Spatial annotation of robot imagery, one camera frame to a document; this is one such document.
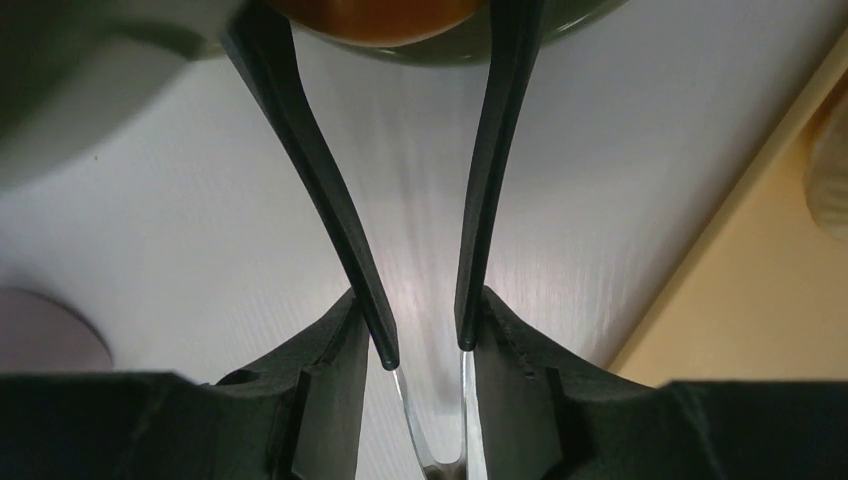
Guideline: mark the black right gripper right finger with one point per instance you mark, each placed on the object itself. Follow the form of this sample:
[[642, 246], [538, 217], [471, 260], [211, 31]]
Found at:
[[546, 413]]

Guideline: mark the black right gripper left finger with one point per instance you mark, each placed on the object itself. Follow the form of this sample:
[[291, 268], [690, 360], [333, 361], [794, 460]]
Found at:
[[294, 413]]

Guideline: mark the black metal food tongs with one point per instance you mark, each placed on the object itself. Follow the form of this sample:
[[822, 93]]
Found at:
[[260, 43]]

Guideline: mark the orange glazed donut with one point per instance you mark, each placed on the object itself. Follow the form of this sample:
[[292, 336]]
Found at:
[[378, 23]]

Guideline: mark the green three-tier dessert stand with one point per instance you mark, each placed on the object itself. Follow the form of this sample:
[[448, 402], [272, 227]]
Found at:
[[73, 72]]

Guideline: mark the yellow serving tray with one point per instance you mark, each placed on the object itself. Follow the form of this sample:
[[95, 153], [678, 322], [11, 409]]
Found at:
[[762, 294]]

